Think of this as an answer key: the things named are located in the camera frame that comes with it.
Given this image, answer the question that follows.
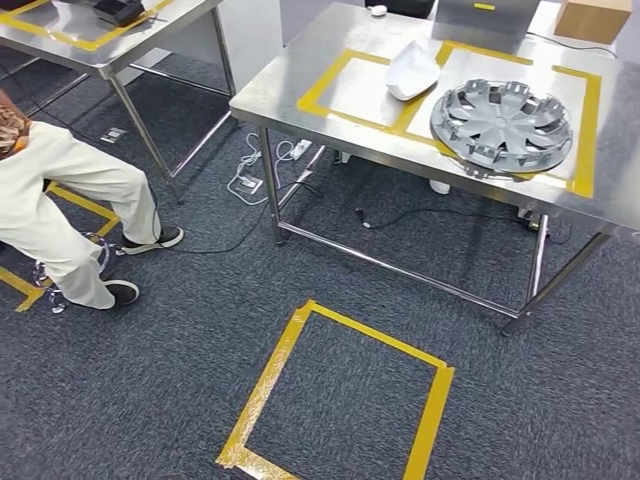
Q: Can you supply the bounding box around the grey plastic wheel cover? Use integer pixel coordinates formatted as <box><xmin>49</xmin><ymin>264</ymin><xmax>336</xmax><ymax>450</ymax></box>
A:
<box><xmin>429</xmin><ymin>78</ymin><xmax>574</xmax><ymax>181</ymax></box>

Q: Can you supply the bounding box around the steel workbench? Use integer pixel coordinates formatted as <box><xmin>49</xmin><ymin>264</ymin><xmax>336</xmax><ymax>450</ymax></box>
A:
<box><xmin>229</xmin><ymin>0</ymin><xmax>640</xmax><ymax>339</ymax></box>

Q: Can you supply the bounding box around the white plastic part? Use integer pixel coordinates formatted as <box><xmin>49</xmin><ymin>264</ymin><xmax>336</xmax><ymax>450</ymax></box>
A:
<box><xmin>385</xmin><ymin>39</ymin><xmax>441</xmax><ymax>102</ymax></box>

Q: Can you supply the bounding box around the yellow floor tape square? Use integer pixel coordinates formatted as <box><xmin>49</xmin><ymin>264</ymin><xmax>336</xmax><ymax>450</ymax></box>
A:
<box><xmin>216</xmin><ymin>299</ymin><xmax>456</xmax><ymax>480</ymax></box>

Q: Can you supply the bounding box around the black carrying case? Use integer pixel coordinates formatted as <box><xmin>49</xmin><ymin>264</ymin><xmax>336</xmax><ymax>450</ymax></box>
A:
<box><xmin>365</xmin><ymin>0</ymin><xmax>436</xmax><ymax>20</ymax></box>

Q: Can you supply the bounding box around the silver equipment case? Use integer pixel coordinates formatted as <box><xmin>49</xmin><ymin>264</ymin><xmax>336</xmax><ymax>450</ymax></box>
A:
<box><xmin>430</xmin><ymin>0</ymin><xmax>542</xmax><ymax>41</ymax></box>

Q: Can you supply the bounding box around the yellow floor tape strip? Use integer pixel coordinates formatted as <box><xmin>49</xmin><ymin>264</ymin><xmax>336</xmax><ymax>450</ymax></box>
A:
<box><xmin>0</xmin><ymin>182</ymin><xmax>121</xmax><ymax>314</ymax></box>

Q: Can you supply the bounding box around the black handheld device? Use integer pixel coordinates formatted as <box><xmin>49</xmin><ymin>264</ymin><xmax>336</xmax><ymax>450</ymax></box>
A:
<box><xmin>92</xmin><ymin>0</ymin><xmax>146</xmax><ymax>28</ymax></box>

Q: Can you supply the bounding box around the chrome stool base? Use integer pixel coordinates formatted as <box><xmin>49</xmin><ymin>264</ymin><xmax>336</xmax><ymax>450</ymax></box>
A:
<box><xmin>32</xmin><ymin>231</ymin><xmax>126</xmax><ymax>316</ymax></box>

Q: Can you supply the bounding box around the person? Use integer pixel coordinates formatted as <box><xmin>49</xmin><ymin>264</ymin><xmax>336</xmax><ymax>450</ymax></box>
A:
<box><xmin>0</xmin><ymin>89</ymin><xmax>185</xmax><ymax>311</ymax></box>

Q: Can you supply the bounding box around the yellow tape rectangle outline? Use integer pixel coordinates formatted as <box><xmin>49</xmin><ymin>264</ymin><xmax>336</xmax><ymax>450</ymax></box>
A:
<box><xmin>296</xmin><ymin>40</ymin><xmax>602</xmax><ymax>200</ymax></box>

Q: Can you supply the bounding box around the yellow tape strip outline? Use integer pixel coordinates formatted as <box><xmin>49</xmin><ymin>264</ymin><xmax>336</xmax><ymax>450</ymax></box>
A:
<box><xmin>0</xmin><ymin>0</ymin><xmax>174</xmax><ymax>53</ymax></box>

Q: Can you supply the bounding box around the steel side table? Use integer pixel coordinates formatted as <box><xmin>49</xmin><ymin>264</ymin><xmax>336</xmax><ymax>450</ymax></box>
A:
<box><xmin>0</xmin><ymin>0</ymin><xmax>237</xmax><ymax>205</ymax></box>

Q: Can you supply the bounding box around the cardboard box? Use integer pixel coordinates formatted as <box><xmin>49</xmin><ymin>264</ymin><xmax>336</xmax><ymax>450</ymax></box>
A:
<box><xmin>553</xmin><ymin>0</ymin><xmax>633</xmax><ymax>46</ymax></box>

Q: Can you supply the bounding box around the white floor cable bundle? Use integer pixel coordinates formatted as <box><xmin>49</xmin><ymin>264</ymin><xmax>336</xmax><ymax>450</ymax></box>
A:
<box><xmin>227</xmin><ymin>132</ymin><xmax>301</xmax><ymax>207</ymax></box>

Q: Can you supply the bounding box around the black floor cable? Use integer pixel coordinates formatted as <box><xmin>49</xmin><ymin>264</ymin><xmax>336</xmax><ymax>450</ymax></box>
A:
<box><xmin>149</xmin><ymin>178</ymin><xmax>326</xmax><ymax>256</ymax></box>

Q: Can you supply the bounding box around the black cable with plug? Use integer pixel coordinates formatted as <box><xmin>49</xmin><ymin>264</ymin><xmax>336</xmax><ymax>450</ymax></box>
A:
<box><xmin>355</xmin><ymin>207</ymin><xmax>574</xmax><ymax>246</ymax></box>

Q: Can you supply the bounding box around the thin black cable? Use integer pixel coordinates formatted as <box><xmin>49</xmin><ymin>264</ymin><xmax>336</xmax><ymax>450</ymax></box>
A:
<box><xmin>525</xmin><ymin>29</ymin><xmax>618</xmax><ymax>61</ymax></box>

